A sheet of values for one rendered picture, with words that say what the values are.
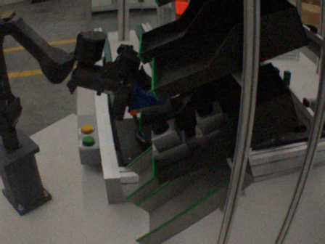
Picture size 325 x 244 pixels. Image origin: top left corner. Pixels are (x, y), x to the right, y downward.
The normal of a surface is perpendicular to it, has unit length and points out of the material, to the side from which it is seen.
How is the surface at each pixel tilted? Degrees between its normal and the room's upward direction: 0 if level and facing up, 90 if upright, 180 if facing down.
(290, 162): 90
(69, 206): 0
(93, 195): 0
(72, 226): 0
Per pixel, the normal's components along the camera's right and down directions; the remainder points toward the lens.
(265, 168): 0.19, 0.51
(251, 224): 0.00, -0.85
